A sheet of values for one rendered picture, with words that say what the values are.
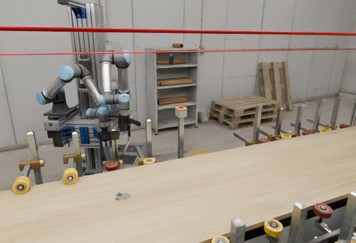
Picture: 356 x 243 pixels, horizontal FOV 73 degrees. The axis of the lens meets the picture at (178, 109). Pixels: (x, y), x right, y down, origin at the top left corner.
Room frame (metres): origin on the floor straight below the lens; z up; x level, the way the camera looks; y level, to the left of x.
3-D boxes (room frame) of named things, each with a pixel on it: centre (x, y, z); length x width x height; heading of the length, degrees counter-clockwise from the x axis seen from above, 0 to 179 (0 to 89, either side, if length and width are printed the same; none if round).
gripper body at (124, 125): (1.70, 0.40, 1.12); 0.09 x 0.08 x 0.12; 111
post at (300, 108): (2.22, -1.18, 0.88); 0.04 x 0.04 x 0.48; 22
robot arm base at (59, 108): (2.25, 1.15, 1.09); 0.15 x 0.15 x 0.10
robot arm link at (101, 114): (1.87, 0.61, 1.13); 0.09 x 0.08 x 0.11; 66
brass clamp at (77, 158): (1.47, 0.70, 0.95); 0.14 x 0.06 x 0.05; 112
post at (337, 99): (2.40, -1.64, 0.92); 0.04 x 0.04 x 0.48; 22
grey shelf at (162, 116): (4.51, 0.11, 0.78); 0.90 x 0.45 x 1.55; 117
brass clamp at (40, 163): (1.38, 0.94, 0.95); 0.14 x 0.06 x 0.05; 112
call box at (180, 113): (1.76, -0.02, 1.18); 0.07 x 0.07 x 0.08; 22
